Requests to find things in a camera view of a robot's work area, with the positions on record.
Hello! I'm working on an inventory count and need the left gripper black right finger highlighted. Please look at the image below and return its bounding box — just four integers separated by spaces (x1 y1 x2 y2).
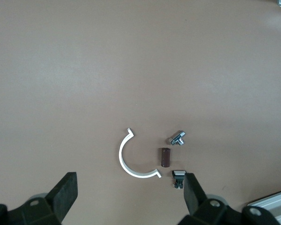
177 172 281 225

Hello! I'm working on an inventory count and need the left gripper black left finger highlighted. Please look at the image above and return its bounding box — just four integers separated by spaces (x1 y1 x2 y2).
0 172 79 225

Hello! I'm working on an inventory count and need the small black connector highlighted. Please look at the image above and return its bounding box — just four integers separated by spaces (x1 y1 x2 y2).
171 170 187 190

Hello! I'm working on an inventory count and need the brown cylinder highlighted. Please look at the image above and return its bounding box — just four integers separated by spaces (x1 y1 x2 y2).
158 147 172 168

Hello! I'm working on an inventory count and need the chrome tee fitting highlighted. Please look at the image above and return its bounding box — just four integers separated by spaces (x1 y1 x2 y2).
167 129 186 146

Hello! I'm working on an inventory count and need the white semicircular pipe clamp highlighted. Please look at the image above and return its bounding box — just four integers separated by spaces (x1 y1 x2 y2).
118 127 162 179

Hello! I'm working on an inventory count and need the aluminium frame profile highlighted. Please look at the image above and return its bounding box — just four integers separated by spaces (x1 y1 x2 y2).
247 188 281 225

